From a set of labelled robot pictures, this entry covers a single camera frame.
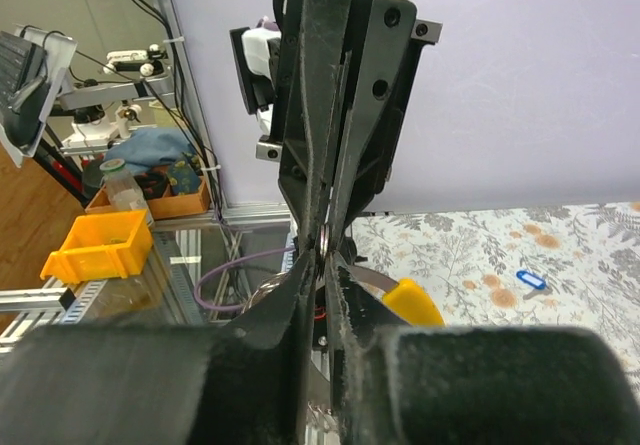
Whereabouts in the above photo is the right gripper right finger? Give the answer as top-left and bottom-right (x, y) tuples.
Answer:
(324, 254), (635, 444)

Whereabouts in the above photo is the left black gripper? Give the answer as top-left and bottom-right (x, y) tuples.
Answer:
(230, 0), (442, 252)

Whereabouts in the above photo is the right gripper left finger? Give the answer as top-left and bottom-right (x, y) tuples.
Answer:
(1, 252), (318, 444)

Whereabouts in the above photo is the blue tag key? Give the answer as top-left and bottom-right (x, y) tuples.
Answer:
(516, 270), (551, 300)

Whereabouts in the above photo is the yellow plastic bin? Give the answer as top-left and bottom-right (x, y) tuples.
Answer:
(40, 210), (153, 284)

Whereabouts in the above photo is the wooden tray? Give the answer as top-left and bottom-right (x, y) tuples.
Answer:
(85, 180), (211, 220)

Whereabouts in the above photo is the floral table mat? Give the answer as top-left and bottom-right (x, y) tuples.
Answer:
(351, 202), (639, 390)

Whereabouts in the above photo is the clear plastic bottle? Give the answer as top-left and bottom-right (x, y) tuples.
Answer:
(100, 159), (154, 226)

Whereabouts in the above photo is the blue cloth pile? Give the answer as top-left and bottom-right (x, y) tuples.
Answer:
(104, 128), (197, 175)

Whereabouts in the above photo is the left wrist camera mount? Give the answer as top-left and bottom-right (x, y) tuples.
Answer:
(229, 16), (281, 135)

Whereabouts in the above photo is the aluminium front rail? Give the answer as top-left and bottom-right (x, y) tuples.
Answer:
(1, 205), (292, 356)

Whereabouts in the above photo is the aluminium frame post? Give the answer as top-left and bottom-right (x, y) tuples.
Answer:
(154, 0), (226, 222)

